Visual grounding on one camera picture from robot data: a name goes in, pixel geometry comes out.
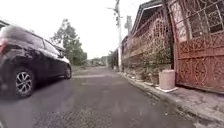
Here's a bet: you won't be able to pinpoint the distant bushes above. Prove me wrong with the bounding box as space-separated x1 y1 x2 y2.
86 56 110 68

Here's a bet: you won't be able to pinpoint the utility pole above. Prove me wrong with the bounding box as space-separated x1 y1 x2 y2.
107 0 124 72

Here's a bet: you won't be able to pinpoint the grey asphalt road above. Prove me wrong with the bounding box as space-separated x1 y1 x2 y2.
0 65 224 128

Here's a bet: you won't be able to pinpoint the red ornate metal fence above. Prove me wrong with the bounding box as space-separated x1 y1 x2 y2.
120 7 175 84

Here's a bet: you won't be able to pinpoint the green tree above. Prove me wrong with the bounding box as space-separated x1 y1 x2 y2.
50 18 88 67

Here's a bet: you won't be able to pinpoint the pale concrete block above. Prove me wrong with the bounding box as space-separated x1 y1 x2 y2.
158 69 177 91

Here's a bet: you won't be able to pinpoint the building with dark roof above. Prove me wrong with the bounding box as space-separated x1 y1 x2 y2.
129 0 165 36

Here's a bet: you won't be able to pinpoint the black car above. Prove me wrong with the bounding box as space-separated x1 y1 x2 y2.
0 25 73 100

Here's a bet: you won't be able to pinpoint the red ornate metal gate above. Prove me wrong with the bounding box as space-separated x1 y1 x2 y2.
166 0 224 95

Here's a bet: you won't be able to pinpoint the concrete kerb strip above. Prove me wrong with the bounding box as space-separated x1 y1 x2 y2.
117 71 224 125

